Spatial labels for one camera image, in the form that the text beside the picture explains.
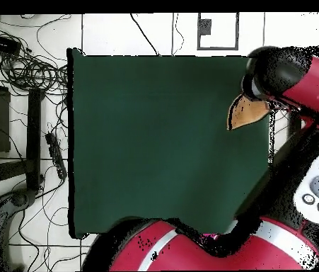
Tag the orange terry towel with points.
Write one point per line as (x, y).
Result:
(246, 113)

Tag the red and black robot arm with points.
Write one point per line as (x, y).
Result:
(232, 255)

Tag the dark green table cloth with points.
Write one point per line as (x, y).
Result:
(147, 141)

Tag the long black power strip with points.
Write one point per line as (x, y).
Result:
(56, 155)

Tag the black adapter box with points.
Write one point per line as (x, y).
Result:
(2, 44)

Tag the grey chair base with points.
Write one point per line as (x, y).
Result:
(3, 226)

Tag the grey square frame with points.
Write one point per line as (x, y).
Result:
(218, 48)

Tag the black metal frame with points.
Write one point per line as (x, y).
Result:
(33, 136)

